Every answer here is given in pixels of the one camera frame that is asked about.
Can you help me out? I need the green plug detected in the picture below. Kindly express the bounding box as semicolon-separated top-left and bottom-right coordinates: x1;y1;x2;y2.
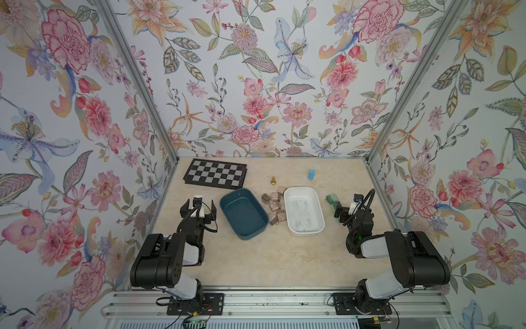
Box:
325;193;339;211

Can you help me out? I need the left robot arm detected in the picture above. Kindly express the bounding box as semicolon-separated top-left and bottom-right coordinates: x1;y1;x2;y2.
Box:
130;195;218;304

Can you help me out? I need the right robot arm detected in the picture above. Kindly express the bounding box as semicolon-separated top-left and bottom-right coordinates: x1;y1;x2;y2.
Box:
331;189;451;304

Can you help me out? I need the white storage box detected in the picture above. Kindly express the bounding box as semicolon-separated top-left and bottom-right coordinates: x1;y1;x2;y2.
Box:
284;186;325;237

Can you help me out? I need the teal storage box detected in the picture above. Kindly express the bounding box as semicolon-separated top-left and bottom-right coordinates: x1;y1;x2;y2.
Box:
220;189;269;241

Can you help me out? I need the black white chessboard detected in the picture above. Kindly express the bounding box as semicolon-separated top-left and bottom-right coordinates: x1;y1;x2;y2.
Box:
183;158;247;190

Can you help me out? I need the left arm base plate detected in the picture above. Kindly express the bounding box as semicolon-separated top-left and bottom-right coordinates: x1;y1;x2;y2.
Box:
167;293;225;316

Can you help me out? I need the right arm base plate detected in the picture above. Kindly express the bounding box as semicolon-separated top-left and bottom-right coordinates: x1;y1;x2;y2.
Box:
330;293;393;315

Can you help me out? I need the aluminium front rail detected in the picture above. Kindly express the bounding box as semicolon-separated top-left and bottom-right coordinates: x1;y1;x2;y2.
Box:
101;286;452;319

